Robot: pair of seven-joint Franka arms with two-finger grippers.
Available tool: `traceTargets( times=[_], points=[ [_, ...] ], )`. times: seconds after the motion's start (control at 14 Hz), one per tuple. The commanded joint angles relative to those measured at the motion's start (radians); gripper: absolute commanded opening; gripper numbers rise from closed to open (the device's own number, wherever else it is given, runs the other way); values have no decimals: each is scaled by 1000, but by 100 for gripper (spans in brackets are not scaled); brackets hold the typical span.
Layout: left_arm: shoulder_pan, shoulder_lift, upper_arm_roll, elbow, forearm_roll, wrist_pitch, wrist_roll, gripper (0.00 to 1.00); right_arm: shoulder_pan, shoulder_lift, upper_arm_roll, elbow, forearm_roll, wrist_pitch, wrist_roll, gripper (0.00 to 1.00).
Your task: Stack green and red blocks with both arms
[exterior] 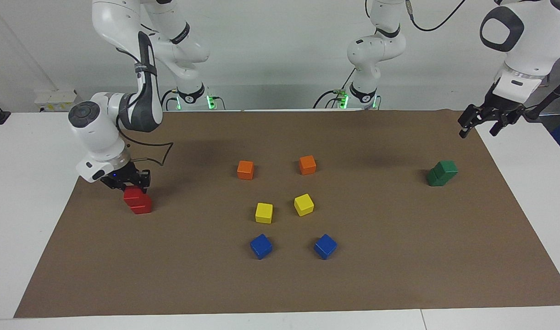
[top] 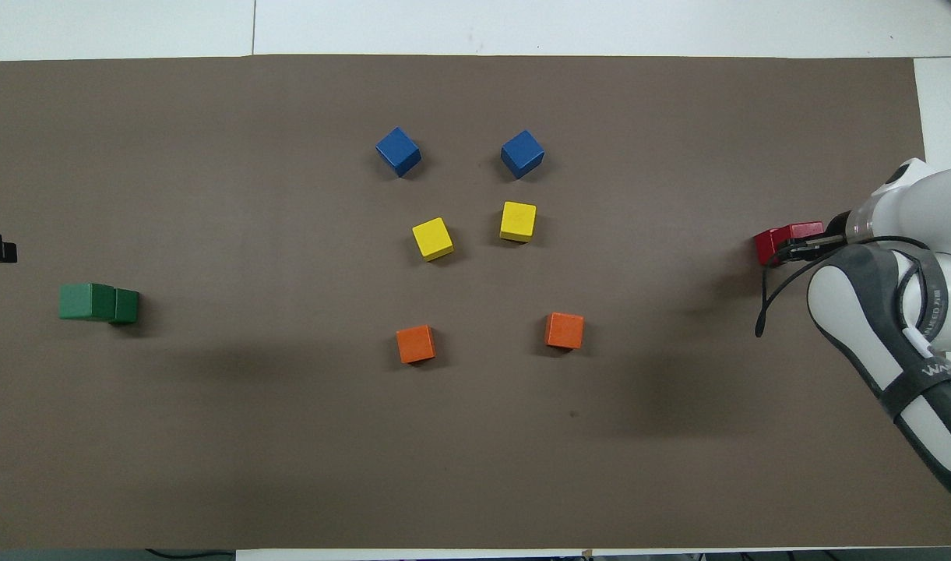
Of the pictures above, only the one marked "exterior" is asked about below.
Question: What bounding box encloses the brown table mat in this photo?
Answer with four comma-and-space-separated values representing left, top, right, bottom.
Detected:
14, 109, 560, 318

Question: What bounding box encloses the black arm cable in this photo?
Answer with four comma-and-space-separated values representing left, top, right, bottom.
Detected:
117, 103, 174, 166
406, 0, 467, 33

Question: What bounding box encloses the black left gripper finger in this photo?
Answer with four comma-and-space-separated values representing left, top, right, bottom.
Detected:
459, 108, 481, 138
489, 115, 512, 137

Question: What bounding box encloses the black base cable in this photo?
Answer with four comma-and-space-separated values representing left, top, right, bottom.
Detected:
313, 68, 357, 110
161, 88, 179, 111

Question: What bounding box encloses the black camera stand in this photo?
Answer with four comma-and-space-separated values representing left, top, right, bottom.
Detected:
525, 72, 560, 122

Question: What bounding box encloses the green wooden block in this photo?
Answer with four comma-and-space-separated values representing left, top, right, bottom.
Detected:
426, 169, 451, 187
433, 160, 459, 180

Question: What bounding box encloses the blue wooden block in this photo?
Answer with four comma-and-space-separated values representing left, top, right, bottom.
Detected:
314, 234, 338, 260
250, 234, 273, 260

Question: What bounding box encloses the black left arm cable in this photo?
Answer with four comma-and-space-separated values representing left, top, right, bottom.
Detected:
406, 0, 467, 33

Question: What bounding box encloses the black right base cable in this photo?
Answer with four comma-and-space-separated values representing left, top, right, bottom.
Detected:
161, 88, 179, 111

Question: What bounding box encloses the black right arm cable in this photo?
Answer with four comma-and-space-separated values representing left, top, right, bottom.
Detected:
117, 103, 174, 166

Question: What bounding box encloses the yellow wooden block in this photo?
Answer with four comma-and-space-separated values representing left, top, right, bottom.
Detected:
294, 194, 315, 217
255, 203, 273, 224

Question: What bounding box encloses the white power box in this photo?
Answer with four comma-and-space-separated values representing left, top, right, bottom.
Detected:
34, 89, 78, 113

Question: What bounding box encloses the black left base cable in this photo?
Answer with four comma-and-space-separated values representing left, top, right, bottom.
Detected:
313, 68, 357, 110

